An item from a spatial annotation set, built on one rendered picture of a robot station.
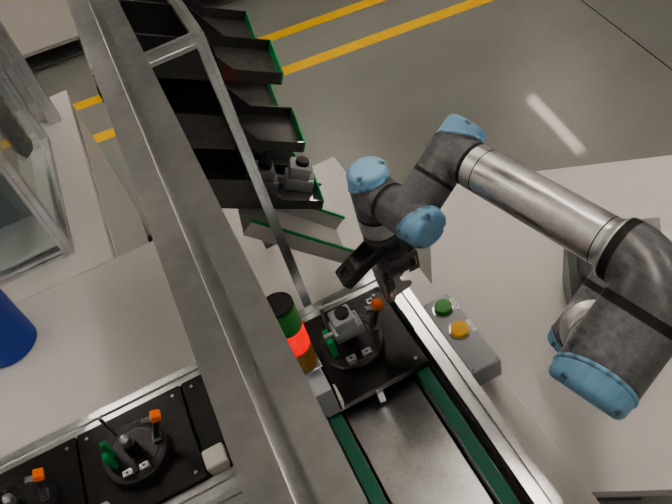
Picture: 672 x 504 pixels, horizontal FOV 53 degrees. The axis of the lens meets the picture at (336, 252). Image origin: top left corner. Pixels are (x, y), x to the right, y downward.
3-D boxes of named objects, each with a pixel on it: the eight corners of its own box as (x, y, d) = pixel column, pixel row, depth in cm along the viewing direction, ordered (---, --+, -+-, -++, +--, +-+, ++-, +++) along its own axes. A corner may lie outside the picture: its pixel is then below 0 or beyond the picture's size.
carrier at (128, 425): (181, 389, 151) (159, 359, 142) (211, 480, 134) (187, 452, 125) (80, 440, 148) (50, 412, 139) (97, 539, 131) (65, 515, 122)
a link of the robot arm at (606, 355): (637, 309, 134) (697, 342, 82) (593, 370, 136) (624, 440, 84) (583, 276, 137) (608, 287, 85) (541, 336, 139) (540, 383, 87)
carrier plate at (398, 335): (378, 290, 157) (377, 285, 156) (429, 365, 141) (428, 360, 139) (286, 337, 154) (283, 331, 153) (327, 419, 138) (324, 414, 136)
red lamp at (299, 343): (303, 326, 109) (295, 308, 106) (314, 348, 106) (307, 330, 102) (275, 340, 109) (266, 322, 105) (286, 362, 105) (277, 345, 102)
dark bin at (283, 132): (291, 117, 143) (297, 85, 138) (303, 152, 134) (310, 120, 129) (154, 109, 134) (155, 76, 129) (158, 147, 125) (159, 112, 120)
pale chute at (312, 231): (335, 229, 169) (344, 216, 167) (348, 265, 160) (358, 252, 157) (234, 197, 154) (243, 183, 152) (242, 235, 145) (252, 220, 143)
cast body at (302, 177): (311, 181, 151) (317, 155, 147) (312, 193, 148) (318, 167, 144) (274, 176, 150) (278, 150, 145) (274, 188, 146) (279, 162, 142)
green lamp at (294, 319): (295, 307, 106) (287, 288, 102) (307, 329, 102) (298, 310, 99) (266, 322, 105) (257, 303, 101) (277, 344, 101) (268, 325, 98)
